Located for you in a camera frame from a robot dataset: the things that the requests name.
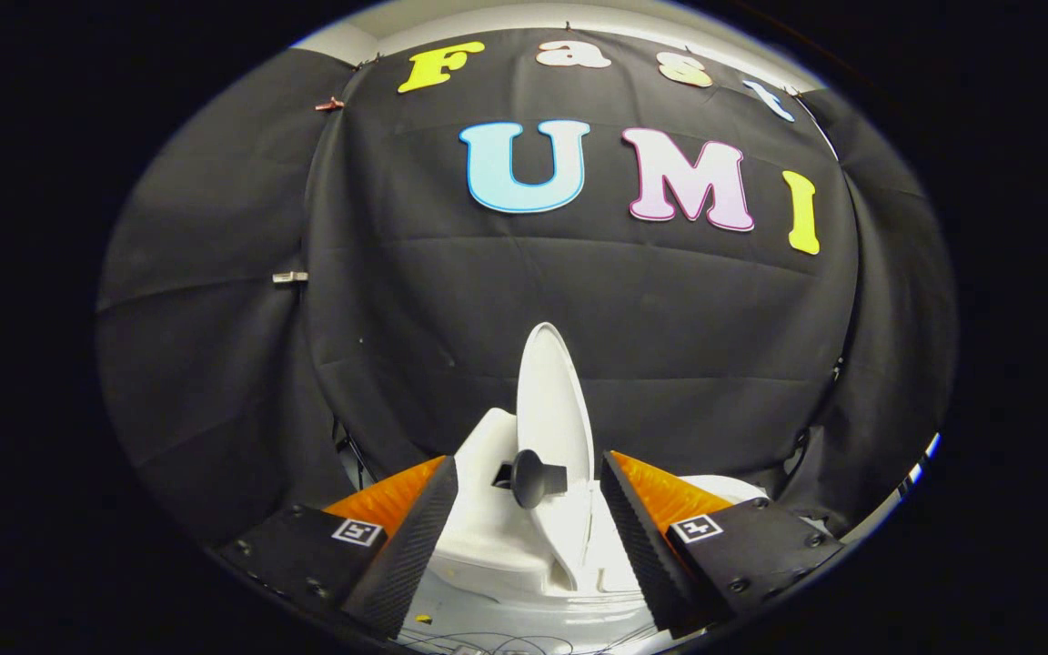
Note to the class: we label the white toilet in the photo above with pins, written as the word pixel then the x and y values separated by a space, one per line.
pixel 488 528

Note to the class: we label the black backdrop cloth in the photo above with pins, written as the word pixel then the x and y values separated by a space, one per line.
pixel 579 291

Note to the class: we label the copper clip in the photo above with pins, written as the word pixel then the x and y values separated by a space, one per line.
pixel 329 105

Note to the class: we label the silver clip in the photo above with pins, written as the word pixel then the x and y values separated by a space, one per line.
pixel 289 277

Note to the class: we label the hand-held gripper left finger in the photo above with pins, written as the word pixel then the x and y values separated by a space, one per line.
pixel 410 555

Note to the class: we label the white toilet lid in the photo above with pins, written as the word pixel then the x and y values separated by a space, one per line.
pixel 551 400

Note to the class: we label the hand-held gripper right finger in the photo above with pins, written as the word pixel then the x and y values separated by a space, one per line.
pixel 642 537

